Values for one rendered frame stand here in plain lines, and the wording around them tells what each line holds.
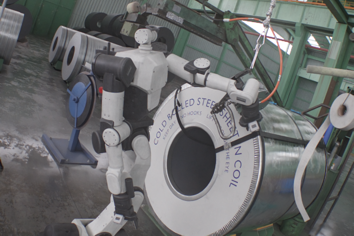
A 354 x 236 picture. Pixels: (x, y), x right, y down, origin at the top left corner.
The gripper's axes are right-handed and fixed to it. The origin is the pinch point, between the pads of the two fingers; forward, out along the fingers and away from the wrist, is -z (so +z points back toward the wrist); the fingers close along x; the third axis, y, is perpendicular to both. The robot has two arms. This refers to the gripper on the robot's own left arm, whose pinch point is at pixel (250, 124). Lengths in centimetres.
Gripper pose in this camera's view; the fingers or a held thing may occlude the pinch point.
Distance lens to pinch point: 146.1
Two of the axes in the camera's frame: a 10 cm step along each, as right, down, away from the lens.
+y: 2.2, 6.2, -7.5
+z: -2.4, -7.1, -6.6
